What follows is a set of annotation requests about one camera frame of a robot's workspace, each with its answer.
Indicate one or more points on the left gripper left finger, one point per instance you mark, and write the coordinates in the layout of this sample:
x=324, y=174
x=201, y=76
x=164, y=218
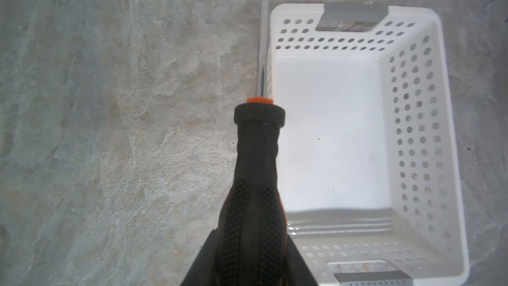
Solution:
x=202, y=271

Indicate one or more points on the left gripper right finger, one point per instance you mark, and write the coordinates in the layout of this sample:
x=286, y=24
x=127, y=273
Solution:
x=297, y=273

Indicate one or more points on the black orange handled screwdriver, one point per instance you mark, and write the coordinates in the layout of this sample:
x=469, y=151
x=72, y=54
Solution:
x=251, y=241

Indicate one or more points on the white perforated plastic bin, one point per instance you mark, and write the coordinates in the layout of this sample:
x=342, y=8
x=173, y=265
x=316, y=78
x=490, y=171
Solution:
x=368, y=167

